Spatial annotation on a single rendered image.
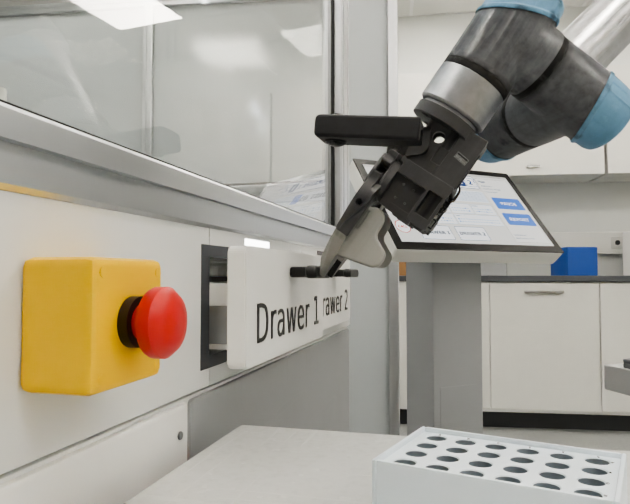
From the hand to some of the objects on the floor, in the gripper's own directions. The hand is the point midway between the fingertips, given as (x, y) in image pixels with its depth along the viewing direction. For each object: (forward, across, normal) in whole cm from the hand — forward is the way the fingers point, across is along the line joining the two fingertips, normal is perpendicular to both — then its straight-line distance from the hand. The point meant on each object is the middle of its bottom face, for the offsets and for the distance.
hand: (327, 262), depth 64 cm
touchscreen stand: (+68, +92, -63) cm, 131 cm away
